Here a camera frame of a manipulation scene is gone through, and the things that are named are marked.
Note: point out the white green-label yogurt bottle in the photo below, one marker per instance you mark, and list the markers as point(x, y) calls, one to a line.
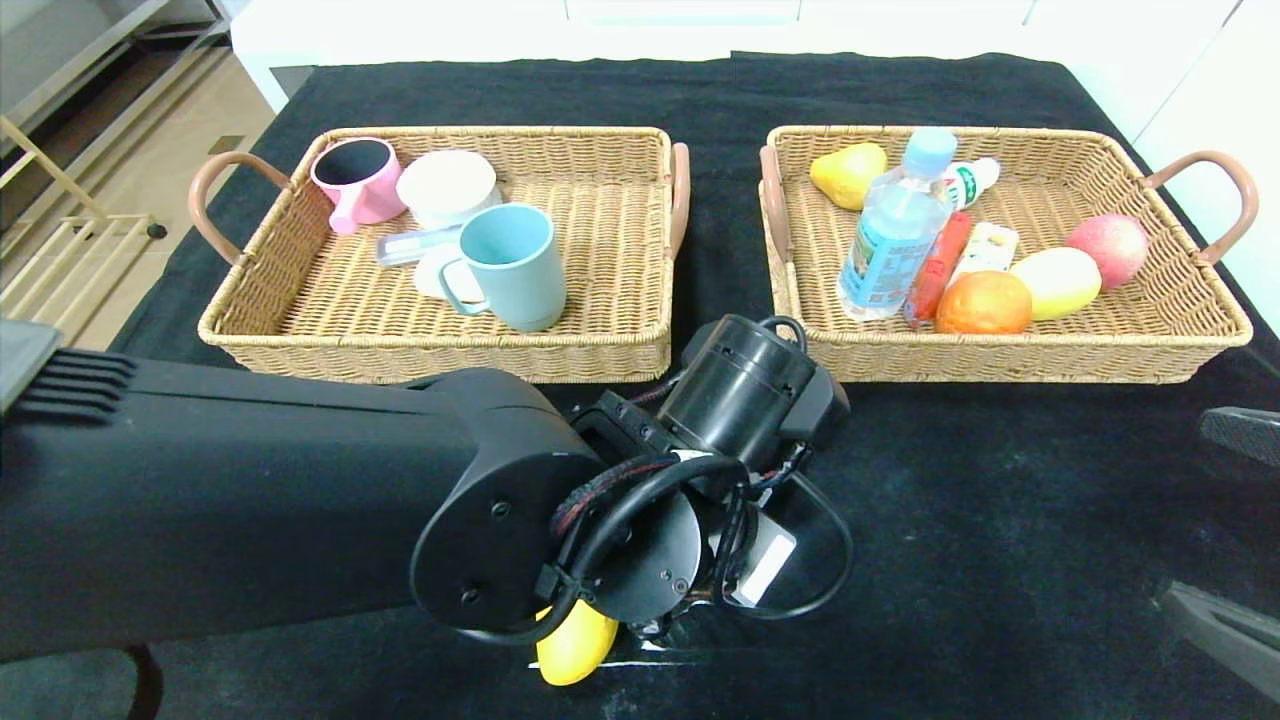
point(975, 180)

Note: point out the yellow juice box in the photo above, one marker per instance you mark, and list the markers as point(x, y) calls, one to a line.
point(988, 250)

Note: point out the teal mug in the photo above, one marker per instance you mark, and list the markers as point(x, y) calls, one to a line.
point(515, 270)

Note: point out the orange sausage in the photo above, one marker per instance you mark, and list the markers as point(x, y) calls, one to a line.
point(935, 275)

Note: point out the white round lidded jar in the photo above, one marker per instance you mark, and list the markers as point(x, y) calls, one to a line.
point(446, 183)

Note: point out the gray shelf unit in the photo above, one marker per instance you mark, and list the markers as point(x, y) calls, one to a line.
point(60, 40)

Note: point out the clear blue-cap water bottle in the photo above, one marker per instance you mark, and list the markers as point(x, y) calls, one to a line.
point(895, 230)

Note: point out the pink cup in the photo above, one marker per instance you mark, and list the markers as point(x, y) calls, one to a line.
point(368, 195)

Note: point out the long yellow mango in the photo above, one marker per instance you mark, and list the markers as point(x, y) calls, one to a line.
point(575, 645)

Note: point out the gold metal rack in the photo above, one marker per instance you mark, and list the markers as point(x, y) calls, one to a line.
point(60, 270)

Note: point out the orange fruit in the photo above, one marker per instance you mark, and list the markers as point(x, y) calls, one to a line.
point(985, 303)

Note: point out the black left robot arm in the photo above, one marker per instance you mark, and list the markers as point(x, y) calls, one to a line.
point(250, 500)

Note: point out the wicker basket holding food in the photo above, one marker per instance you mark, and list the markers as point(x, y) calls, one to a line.
point(820, 340)

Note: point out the yellow lemon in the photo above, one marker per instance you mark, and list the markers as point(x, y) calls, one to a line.
point(1060, 283)

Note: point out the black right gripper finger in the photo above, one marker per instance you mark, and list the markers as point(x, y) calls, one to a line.
point(1225, 625)
point(1245, 435)

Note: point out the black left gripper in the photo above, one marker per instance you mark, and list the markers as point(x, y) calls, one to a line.
point(765, 566)

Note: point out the black tablecloth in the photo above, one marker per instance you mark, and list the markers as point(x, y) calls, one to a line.
point(1000, 560)

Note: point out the red peach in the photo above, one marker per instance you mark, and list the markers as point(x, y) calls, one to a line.
point(1110, 246)

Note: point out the wicker basket holding toiletries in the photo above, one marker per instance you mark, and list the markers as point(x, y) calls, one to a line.
point(600, 300)

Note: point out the white soap bar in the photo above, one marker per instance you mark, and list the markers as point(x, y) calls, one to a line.
point(430, 275)

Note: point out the yellow pear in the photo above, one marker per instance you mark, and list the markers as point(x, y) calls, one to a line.
point(850, 176)

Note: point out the grey toothpaste tube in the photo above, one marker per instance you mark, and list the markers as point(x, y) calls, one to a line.
point(410, 245)

